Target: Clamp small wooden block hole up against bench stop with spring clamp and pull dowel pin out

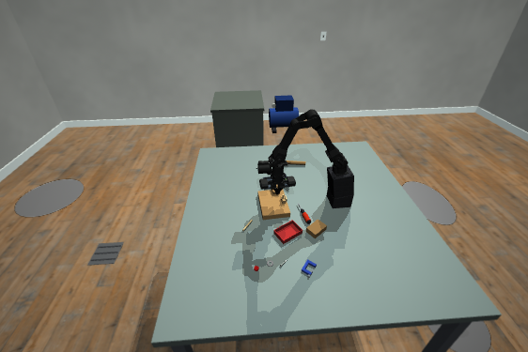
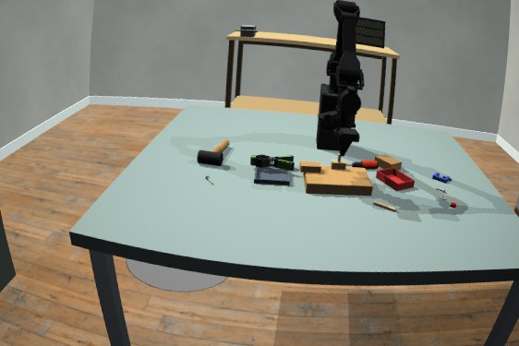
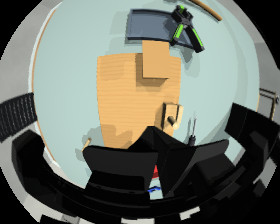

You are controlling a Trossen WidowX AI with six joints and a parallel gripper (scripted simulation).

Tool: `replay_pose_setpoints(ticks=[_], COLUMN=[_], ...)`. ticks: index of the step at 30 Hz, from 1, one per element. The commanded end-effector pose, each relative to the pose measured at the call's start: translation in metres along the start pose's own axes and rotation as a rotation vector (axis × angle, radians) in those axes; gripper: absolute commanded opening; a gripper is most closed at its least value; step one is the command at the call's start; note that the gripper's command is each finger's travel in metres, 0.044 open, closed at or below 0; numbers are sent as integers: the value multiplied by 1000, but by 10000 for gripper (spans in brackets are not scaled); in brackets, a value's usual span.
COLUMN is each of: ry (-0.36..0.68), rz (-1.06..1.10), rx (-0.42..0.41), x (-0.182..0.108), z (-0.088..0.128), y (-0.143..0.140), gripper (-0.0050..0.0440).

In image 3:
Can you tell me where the red shallow tray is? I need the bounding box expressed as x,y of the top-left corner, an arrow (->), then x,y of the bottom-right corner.
152,166 -> 159,179

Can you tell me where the black mallet with wooden handle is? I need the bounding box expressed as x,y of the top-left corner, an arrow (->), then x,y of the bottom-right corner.
188,0 -> 222,21

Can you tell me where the wooden dowel pin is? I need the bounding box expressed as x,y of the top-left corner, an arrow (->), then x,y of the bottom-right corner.
167,116 -> 179,129

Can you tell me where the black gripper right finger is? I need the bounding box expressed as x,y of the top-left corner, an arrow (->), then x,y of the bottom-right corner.
151,126 -> 229,198

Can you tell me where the tan wooden rod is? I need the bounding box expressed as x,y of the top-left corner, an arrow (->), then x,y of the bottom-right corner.
81,138 -> 91,152

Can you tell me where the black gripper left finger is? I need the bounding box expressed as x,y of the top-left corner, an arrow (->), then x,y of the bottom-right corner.
82,126 -> 159,192

